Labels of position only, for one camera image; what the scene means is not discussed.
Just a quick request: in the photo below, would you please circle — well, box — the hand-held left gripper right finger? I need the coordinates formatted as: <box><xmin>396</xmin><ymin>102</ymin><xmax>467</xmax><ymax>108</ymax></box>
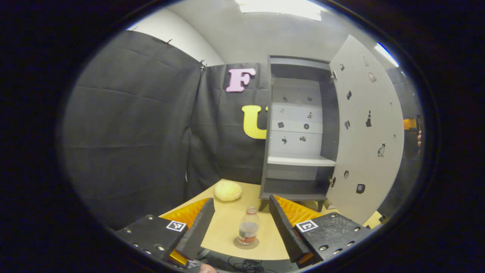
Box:
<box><xmin>268</xmin><ymin>195</ymin><xmax>374</xmax><ymax>269</ymax></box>

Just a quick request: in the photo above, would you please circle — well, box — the black backdrop cloth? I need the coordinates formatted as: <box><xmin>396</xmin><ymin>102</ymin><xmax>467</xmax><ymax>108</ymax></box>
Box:
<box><xmin>63</xmin><ymin>30</ymin><xmax>423</xmax><ymax>230</ymax></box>

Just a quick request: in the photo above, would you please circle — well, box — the grey cabinet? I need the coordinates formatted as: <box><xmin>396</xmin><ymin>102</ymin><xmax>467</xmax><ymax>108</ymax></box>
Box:
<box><xmin>259</xmin><ymin>55</ymin><xmax>340</xmax><ymax>212</ymax></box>

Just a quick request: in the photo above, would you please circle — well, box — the narrow ceiling light strip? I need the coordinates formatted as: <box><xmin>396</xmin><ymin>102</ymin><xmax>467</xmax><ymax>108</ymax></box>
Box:
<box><xmin>374</xmin><ymin>42</ymin><xmax>400</xmax><ymax>68</ymax></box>

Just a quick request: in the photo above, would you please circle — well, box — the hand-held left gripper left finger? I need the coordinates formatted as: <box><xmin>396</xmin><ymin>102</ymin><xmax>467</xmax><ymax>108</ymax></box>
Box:
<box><xmin>114</xmin><ymin>198</ymin><xmax>216</xmax><ymax>268</ymax></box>

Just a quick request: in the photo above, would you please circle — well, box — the brown round coaster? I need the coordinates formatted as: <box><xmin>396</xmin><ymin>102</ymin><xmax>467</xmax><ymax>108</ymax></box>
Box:
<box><xmin>233</xmin><ymin>236</ymin><xmax>260</xmax><ymax>250</ymax></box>

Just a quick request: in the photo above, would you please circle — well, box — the grey cabinet door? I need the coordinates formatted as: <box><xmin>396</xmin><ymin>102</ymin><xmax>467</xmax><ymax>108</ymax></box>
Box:
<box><xmin>326</xmin><ymin>35</ymin><xmax>405</xmax><ymax>225</ymax></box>

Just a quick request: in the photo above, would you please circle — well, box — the pale yellow round bun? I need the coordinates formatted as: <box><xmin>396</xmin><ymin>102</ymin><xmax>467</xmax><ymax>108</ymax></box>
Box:
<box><xmin>214</xmin><ymin>180</ymin><xmax>243</xmax><ymax>202</ymax></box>

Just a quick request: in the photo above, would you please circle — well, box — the wide ceiling light panel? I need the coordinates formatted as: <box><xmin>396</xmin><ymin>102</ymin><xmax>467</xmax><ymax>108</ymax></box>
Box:
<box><xmin>235</xmin><ymin>0</ymin><xmax>322</xmax><ymax>21</ymax></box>

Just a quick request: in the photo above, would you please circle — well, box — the clear plastic bottle red label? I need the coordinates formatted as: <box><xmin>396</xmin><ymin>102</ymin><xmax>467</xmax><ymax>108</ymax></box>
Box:
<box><xmin>238</xmin><ymin>206</ymin><xmax>261</xmax><ymax>246</ymax></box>

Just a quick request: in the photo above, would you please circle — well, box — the black cable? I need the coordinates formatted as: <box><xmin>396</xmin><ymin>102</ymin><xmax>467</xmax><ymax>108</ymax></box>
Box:
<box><xmin>197</xmin><ymin>248</ymin><xmax>277</xmax><ymax>273</ymax></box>

